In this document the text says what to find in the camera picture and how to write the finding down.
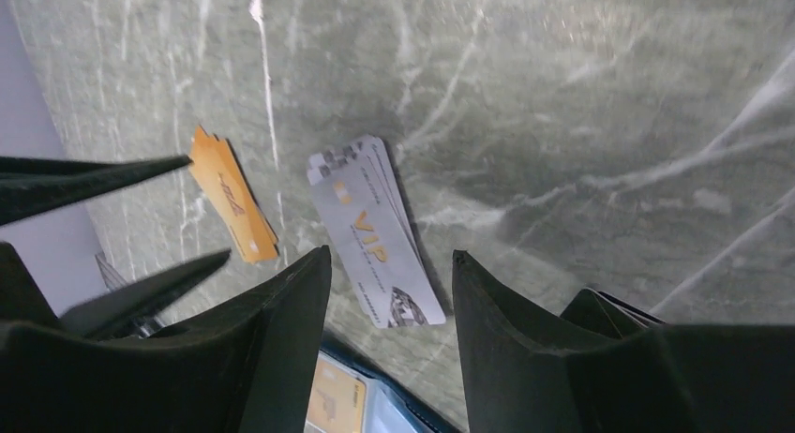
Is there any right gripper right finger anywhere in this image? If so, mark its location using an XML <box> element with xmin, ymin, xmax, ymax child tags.
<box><xmin>452</xmin><ymin>250</ymin><xmax>794</xmax><ymax>432</ymax></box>

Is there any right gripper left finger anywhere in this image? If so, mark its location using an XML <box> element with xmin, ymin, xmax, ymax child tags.
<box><xmin>1</xmin><ymin>243</ymin><xmax>331</xmax><ymax>432</ymax></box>

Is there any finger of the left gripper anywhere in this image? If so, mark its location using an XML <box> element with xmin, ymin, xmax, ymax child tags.
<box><xmin>59</xmin><ymin>249</ymin><xmax>232</xmax><ymax>340</ymax></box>
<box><xmin>1</xmin><ymin>155</ymin><xmax>191</xmax><ymax>226</ymax></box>

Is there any blue leather card holder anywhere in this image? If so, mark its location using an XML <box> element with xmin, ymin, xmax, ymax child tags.
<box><xmin>318</xmin><ymin>331</ymin><xmax>458</xmax><ymax>433</ymax></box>

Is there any black card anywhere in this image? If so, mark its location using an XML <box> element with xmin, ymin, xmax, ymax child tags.
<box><xmin>560</xmin><ymin>288</ymin><xmax>664</xmax><ymax>339</ymax></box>

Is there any gold card stack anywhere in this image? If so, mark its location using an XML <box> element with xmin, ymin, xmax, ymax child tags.
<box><xmin>189</xmin><ymin>126</ymin><xmax>278</xmax><ymax>263</ymax></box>

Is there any silver card stack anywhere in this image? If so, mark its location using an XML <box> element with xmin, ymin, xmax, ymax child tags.
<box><xmin>307</xmin><ymin>135</ymin><xmax>446</xmax><ymax>329</ymax></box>

